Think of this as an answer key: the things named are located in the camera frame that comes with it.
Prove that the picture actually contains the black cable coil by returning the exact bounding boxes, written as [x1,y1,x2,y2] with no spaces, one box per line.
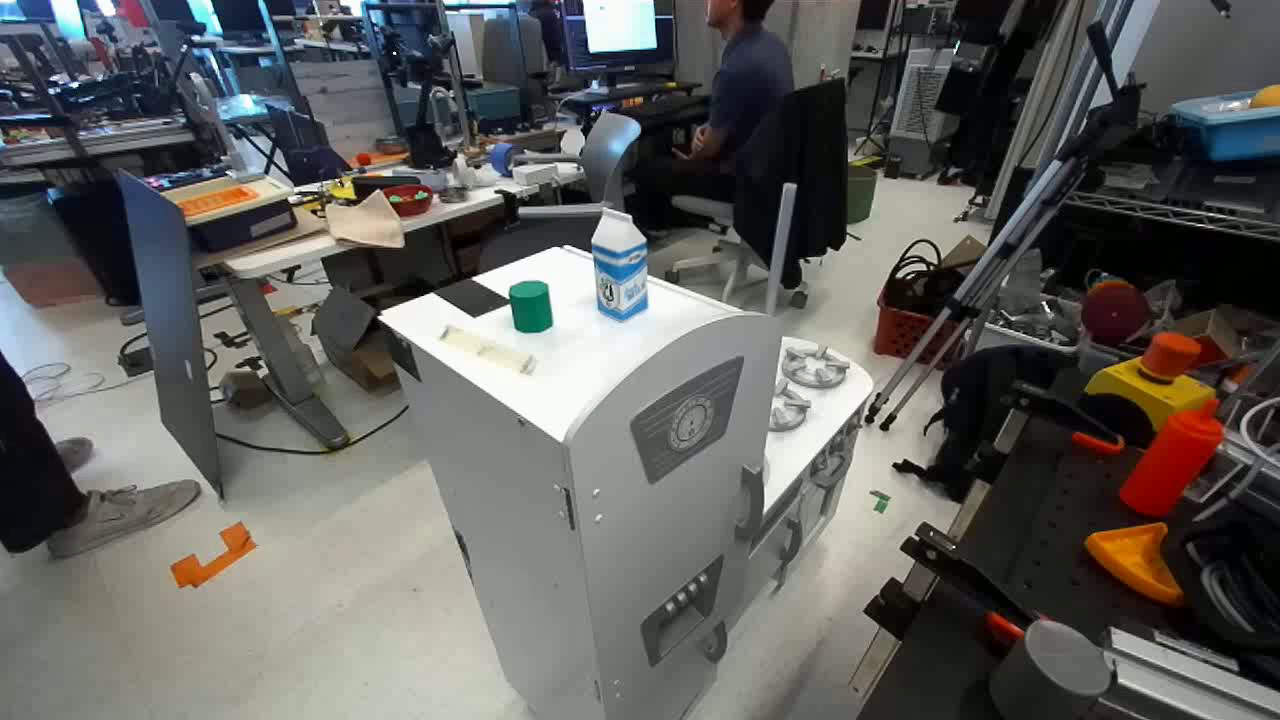
[1160,512,1280,655]

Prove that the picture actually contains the red bowl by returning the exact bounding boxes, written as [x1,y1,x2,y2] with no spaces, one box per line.
[376,177,439,222]

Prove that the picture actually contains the grey plastic chair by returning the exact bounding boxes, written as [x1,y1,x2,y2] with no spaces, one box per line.
[513,108,647,225]

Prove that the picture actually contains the person black trousers grey shoes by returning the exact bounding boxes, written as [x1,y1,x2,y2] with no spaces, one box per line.
[0,348,203,564]

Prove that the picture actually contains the aluminium extrusion rail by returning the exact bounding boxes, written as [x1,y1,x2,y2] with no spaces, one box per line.
[1101,624,1280,720]

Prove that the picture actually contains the grey cylinder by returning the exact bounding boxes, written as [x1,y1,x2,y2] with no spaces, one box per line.
[990,618,1118,720]

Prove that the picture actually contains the blue white milk carton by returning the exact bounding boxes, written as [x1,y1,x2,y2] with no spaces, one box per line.
[589,210,652,323]

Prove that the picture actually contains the orange plastic cylinder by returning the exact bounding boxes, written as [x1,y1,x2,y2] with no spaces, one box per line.
[1118,406,1227,519]

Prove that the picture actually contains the red basket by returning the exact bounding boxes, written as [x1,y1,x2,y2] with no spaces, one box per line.
[874,235,990,363]

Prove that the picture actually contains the black clamp orange handle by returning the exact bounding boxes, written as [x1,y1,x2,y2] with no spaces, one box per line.
[1006,376,1131,463]
[895,519,1032,654]

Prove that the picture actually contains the white work table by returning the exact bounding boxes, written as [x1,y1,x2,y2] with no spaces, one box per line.
[198,166,592,454]

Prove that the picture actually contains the white cable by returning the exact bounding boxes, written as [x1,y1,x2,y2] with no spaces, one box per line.
[1227,393,1280,467]

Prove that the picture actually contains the light blue container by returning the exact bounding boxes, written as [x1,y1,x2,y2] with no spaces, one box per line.
[1166,79,1280,169]

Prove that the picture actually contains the white toy kitchen cabinet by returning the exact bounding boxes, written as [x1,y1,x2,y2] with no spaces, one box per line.
[376,240,878,720]

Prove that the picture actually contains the orange floor bracket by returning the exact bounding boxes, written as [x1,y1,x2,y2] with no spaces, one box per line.
[170,519,262,592]

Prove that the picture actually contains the black case orange top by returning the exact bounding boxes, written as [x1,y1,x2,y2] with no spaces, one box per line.
[166,172,299,257]

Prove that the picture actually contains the black backpack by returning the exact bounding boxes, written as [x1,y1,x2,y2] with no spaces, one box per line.
[888,344,1074,505]

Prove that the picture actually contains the dark red ball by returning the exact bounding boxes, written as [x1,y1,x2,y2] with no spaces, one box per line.
[1078,275,1158,351]

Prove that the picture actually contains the yellow emergency stop red button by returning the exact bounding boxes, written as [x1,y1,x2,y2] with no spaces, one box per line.
[1082,327,1226,442]

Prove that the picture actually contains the beige crumpled paper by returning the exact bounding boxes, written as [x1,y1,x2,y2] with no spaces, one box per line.
[325,188,409,257]

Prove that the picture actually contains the white rectangular block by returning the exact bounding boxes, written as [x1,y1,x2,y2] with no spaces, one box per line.
[435,320,542,382]

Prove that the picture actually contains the green cylinder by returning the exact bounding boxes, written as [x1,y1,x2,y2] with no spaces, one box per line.
[504,275,556,336]

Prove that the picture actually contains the seated person blue shirt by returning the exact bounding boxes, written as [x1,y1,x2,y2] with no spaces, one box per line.
[621,0,802,240]

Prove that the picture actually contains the grey tripod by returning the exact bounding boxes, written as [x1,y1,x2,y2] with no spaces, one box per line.
[860,18,1154,431]

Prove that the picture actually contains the computer monitor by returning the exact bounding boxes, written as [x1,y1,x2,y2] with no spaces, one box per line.
[582,0,663,61]

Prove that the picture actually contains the orange wedge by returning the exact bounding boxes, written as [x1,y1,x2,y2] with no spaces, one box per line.
[1082,519,1190,612]

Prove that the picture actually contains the dark grey standing panel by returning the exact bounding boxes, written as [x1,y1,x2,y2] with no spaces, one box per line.
[115,169,230,499]

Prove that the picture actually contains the black office chair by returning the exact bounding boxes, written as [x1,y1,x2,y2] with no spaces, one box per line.
[670,74,857,313]

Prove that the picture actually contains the grey toy stove burner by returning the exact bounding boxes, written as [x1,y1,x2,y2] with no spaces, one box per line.
[775,340,857,397]
[765,385,817,437]

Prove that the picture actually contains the white post of toy kitchen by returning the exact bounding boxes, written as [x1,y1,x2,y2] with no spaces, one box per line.
[765,181,802,320]

